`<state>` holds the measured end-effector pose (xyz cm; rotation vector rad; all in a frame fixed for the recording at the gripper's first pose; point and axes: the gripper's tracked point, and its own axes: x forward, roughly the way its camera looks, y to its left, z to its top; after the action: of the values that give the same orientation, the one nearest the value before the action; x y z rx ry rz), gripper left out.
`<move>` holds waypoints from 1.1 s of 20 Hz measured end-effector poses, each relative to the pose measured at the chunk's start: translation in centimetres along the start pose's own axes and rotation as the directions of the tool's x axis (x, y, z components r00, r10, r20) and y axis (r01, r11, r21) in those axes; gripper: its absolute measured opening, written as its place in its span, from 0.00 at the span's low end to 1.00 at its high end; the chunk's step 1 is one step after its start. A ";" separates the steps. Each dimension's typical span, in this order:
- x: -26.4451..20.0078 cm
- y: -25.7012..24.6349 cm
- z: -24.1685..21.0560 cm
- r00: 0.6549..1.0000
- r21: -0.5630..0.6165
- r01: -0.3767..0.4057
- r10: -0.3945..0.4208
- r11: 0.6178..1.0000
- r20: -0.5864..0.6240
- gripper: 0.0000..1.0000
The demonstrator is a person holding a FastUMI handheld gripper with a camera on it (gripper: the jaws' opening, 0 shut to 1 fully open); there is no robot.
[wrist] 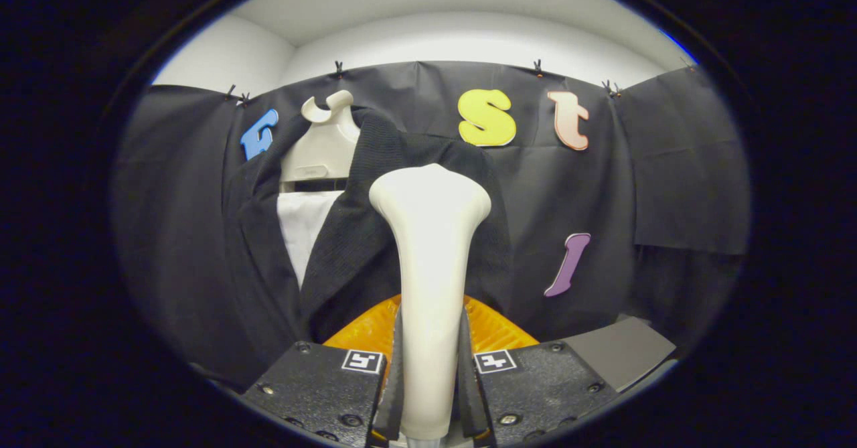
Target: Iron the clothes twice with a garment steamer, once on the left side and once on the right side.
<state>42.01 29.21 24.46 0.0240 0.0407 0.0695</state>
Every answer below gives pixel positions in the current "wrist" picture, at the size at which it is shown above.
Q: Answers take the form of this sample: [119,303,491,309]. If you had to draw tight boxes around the black jacket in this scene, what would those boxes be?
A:
[221,108,515,382]

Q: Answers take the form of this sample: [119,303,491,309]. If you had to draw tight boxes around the white garment hanger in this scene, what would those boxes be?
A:
[280,90,362,193]

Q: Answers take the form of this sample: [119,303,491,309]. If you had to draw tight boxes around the white garment steamer head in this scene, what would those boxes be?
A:
[368,163,493,442]

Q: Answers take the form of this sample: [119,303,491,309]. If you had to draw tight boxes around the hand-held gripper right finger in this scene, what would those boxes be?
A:
[457,294,620,448]

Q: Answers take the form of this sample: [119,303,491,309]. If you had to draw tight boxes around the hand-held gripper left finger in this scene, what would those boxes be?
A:
[241,294,406,448]

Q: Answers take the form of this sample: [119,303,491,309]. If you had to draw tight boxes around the grey cabinet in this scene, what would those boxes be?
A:
[562,315,677,393]

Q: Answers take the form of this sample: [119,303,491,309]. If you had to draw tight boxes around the row of black clips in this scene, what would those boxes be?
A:
[226,58,697,104]

